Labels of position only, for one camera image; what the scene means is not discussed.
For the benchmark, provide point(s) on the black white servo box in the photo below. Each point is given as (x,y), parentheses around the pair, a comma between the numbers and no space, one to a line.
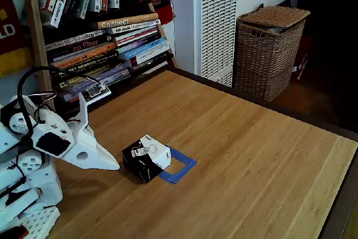
(145,152)

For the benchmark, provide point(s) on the blue tape square target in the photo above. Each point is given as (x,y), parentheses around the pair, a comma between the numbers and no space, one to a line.
(179,176)

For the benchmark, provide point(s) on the black Rocket Science book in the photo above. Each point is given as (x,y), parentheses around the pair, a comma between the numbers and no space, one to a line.
(81,66)

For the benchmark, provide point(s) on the grey blue book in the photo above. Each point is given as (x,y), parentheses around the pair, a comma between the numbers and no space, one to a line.
(117,75)

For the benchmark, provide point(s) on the orange paperback book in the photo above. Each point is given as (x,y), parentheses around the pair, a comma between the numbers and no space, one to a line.
(92,53)

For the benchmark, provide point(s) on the black no filter book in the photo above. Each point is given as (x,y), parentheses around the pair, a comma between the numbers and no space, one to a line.
(84,45)

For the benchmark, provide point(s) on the white book script title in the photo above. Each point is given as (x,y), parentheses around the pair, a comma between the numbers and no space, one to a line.
(72,39)

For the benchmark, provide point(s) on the wooden ladder bookshelf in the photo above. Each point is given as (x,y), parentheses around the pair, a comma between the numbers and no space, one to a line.
(32,26)

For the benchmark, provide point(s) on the blue paperback book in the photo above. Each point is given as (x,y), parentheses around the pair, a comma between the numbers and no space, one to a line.
(145,47)

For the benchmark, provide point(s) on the purple paperback book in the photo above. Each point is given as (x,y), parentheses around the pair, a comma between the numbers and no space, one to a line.
(140,43)

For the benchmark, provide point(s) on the red black clamp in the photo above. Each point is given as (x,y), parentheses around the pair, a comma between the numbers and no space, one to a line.
(14,233)

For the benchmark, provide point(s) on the white red striped book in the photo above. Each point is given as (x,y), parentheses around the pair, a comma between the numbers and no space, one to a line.
(134,34)

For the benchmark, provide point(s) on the white Modern Romance book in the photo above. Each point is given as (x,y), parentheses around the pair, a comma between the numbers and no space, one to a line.
(134,27)

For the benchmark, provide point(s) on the orange Connect book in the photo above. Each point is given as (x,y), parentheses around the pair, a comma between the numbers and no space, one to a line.
(117,23)

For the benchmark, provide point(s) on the red yellow banner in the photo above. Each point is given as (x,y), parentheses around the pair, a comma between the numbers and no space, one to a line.
(8,12)

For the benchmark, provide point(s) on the white louvered heater panel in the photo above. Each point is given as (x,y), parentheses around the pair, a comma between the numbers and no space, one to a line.
(218,26)

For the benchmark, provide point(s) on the brown wicker laundry basket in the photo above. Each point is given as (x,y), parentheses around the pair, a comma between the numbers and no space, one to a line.
(265,54)

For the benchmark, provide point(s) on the wrist camera on white bracket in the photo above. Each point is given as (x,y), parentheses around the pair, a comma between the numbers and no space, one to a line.
(84,113)

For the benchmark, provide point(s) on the white perforated base plate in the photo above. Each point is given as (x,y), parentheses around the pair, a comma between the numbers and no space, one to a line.
(39,222)

